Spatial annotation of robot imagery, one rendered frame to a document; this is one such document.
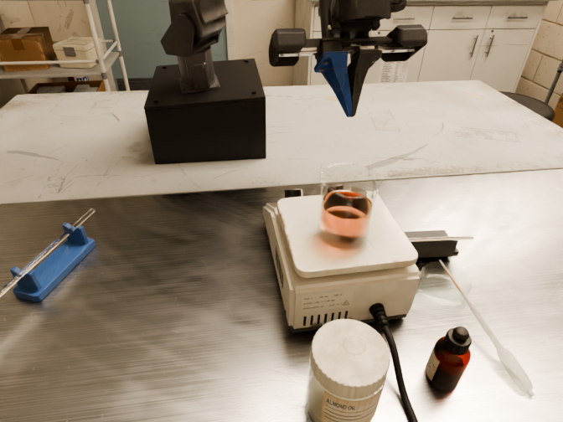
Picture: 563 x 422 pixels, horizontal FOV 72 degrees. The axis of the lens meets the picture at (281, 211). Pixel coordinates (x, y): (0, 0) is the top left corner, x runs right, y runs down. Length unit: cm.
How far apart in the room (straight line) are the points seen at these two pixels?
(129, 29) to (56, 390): 308
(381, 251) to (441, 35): 279
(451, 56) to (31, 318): 303
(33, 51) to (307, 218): 228
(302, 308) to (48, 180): 49
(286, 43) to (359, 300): 29
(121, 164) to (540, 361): 64
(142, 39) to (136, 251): 291
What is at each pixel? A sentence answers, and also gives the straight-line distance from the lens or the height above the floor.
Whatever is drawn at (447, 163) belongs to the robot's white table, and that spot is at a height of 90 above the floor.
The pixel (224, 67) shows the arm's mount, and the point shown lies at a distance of 80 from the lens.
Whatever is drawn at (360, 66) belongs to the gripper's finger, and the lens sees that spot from 51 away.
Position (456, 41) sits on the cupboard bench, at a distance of 319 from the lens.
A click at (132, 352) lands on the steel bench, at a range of 43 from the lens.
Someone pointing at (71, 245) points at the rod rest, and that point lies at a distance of 55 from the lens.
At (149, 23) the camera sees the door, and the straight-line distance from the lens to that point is 333.
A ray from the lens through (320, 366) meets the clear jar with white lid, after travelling 30.
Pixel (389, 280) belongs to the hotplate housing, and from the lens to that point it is 39.
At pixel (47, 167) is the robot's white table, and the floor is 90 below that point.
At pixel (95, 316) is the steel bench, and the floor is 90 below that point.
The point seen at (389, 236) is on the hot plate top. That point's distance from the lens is 40.
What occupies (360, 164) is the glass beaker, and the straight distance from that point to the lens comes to 37.
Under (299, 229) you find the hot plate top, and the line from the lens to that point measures 40.
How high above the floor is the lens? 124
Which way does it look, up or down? 36 degrees down
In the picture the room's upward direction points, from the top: 1 degrees clockwise
